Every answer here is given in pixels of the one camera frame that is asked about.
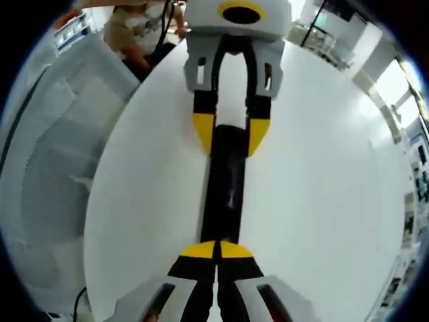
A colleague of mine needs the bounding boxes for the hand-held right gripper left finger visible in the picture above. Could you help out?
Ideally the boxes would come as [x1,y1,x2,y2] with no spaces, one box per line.
[113,239,219,322]

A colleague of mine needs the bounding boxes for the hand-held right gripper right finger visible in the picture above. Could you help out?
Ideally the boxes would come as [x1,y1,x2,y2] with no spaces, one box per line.
[216,240,316,322]

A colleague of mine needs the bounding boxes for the black cylindrical roll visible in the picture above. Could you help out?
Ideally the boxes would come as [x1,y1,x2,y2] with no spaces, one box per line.
[200,123,249,244]

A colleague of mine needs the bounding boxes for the person's own upper body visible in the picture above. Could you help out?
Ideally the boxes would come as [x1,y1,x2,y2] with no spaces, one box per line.
[103,0,188,83]

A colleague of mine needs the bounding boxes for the white mesh office chair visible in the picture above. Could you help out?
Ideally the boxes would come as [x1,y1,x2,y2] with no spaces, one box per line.
[0,32,143,303]

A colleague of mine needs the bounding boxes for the row of office desks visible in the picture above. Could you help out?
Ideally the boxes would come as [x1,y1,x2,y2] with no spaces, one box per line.
[404,129,429,258]

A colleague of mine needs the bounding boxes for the black cable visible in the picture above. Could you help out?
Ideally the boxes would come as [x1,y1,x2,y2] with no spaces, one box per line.
[74,286,88,318]
[154,0,175,56]

